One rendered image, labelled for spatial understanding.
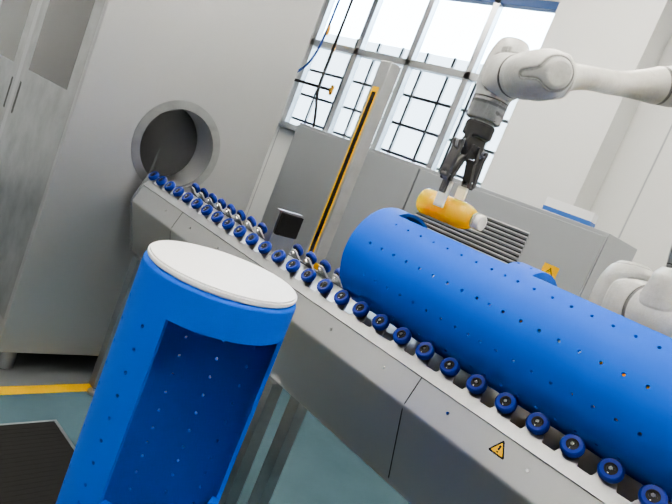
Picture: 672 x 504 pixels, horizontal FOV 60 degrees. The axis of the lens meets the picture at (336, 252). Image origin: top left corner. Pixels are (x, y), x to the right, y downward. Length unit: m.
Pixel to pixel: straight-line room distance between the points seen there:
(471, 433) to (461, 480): 0.10
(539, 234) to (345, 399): 1.66
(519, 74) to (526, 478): 0.84
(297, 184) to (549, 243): 1.73
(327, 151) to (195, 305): 2.91
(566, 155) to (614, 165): 0.37
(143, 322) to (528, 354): 0.72
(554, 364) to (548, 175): 2.93
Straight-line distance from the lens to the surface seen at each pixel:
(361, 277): 1.48
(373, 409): 1.45
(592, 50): 4.25
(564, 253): 2.88
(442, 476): 1.37
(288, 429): 1.91
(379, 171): 3.48
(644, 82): 1.77
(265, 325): 0.98
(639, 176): 4.21
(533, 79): 1.37
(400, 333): 1.42
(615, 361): 1.17
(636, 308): 1.72
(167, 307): 0.96
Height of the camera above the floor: 1.29
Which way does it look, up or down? 8 degrees down
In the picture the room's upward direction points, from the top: 22 degrees clockwise
